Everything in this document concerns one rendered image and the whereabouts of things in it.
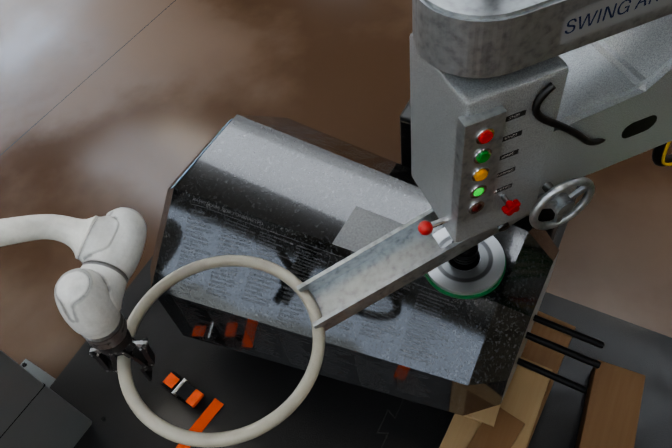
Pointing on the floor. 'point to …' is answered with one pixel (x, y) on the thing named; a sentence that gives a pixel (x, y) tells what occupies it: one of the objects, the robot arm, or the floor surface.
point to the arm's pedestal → (35, 409)
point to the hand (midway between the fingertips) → (136, 371)
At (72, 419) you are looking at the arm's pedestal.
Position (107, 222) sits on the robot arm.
